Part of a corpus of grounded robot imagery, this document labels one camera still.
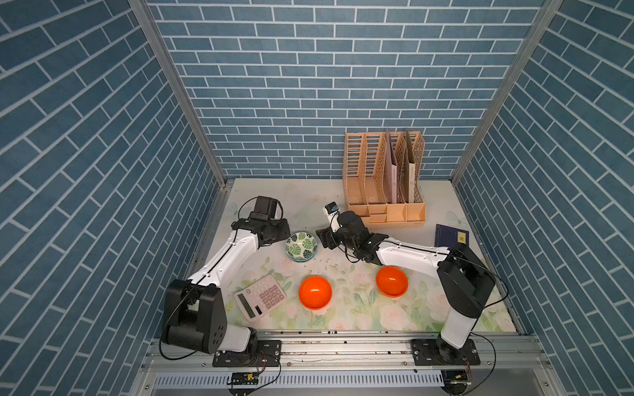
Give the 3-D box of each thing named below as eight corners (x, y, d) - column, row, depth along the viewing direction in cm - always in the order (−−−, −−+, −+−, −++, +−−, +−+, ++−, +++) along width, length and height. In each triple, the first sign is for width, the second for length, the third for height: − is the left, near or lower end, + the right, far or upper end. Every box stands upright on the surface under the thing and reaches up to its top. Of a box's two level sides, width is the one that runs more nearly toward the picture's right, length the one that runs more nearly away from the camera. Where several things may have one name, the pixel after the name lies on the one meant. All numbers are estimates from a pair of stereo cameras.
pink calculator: (249, 324, 81) (246, 321, 78) (236, 297, 86) (233, 294, 84) (287, 298, 86) (286, 294, 84) (273, 274, 92) (272, 270, 89)
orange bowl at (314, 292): (299, 311, 84) (297, 306, 80) (301, 281, 90) (300, 275, 87) (331, 311, 84) (331, 306, 80) (331, 281, 91) (331, 276, 87)
